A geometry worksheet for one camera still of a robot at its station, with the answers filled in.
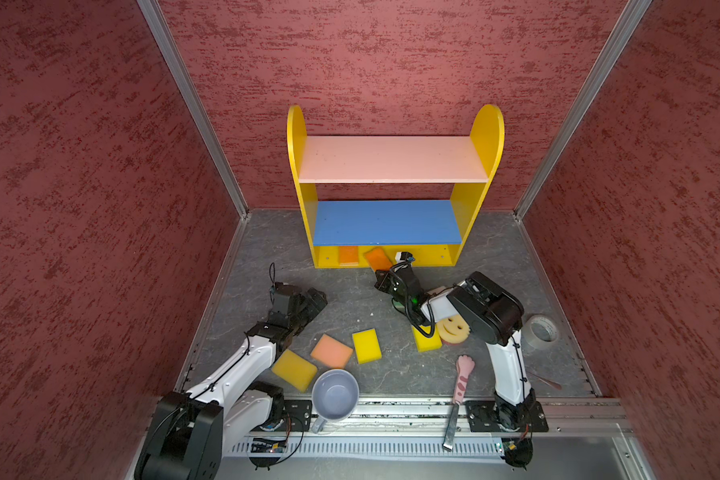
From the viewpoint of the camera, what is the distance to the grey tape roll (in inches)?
34.2

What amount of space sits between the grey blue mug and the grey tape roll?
54 centimetres

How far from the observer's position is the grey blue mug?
714 mm
